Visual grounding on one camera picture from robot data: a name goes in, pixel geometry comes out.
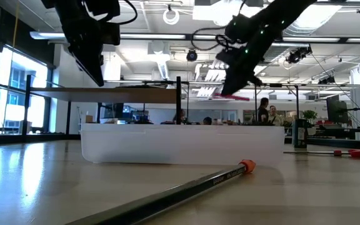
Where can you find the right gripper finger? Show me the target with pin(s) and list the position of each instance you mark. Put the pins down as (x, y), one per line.
(254, 80)
(234, 81)

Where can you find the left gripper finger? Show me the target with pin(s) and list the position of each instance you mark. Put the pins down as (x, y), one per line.
(89, 59)

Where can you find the pink pen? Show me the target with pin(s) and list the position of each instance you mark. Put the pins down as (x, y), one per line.
(239, 98)

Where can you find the clear box with orange lid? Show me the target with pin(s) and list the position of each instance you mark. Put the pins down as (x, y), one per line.
(167, 143)

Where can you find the black pencil with orange cap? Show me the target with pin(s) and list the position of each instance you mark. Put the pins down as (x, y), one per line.
(167, 200)

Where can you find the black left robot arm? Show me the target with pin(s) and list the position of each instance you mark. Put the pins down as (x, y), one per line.
(48, 3)

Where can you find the person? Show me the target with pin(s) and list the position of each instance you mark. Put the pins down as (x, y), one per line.
(180, 117)
(207, 121)
(274, 117)
(263, 112)

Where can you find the long ceiling light strip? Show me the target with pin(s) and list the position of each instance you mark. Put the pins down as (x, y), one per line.
(42, 35)

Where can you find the wooden shelf board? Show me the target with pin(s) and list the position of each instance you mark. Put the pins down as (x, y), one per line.
(120, 95)

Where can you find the black ceiling track lamp cluster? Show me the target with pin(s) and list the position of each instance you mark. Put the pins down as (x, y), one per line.
(297, 55)

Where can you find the black round ceiling spotlight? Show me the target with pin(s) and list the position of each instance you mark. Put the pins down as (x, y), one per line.
(192, 55)

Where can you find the green potted plant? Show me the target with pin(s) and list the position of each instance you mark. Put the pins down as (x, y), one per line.
(309, 116)

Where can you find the large glass window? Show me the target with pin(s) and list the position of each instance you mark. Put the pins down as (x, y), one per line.
(20, 78)

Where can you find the black computer monitor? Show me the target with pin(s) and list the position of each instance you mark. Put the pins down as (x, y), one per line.
(337, 111)

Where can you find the dark long desk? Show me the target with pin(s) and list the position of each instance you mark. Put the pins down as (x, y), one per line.
(339, 136)

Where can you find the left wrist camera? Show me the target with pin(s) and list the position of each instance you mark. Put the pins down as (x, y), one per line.
(110, 33)

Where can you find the silver ventilation duct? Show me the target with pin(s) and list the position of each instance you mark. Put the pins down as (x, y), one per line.
(305, 25)

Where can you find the black aluminium rig frame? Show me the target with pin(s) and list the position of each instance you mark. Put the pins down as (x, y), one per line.
(178, 100)

